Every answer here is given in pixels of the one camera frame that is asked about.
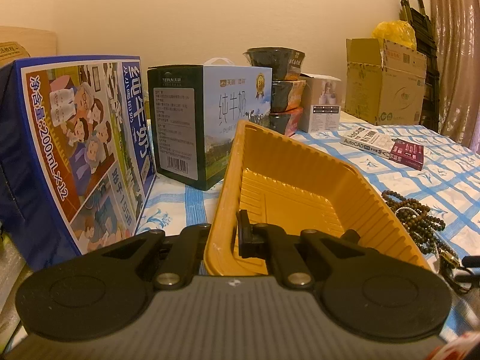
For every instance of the dark red small box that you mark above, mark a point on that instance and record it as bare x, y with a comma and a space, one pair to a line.
408, 154

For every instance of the middle black instant noodle bowl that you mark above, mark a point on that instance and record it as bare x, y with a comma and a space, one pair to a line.
286, 94

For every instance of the blue white checkered tablecloth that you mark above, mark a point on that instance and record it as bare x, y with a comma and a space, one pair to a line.
448, 185

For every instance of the blue cartoon milk carton box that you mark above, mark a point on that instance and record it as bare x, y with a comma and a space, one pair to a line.
76, 161

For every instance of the black instant noodle bowl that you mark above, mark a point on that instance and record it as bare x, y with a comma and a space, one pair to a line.
285, 62
286, 94

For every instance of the green white milk carton box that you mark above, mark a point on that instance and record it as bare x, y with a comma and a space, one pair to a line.
195, 109

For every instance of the wooden headboard panel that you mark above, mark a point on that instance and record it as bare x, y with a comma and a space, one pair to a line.
37, 42

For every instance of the top black instant noodle bowl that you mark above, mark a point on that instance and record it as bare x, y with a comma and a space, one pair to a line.
285, 62

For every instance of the white AutoCAD book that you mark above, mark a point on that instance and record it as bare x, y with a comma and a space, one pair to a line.
369, 140

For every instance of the small white product box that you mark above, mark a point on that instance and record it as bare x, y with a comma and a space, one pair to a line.
321, 103

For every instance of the black folding hand cart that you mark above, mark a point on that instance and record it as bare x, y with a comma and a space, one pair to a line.
425, 44

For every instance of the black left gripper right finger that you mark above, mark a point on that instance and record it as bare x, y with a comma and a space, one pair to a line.
279, 251

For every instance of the yellow plastic bag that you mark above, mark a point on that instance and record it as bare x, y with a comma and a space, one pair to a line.
397, 31

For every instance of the large brown cardboard box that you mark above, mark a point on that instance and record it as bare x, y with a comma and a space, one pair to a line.
385, 82

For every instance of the beige patterned curtain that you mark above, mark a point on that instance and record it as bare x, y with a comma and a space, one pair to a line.
456, 30

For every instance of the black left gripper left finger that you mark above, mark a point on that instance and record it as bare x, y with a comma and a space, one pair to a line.
181, 257

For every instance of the brown cardboard box corner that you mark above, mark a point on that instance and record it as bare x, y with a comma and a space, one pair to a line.
11, 51

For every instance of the yellow plastic tray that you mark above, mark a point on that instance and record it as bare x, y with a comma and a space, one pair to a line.
280, 181

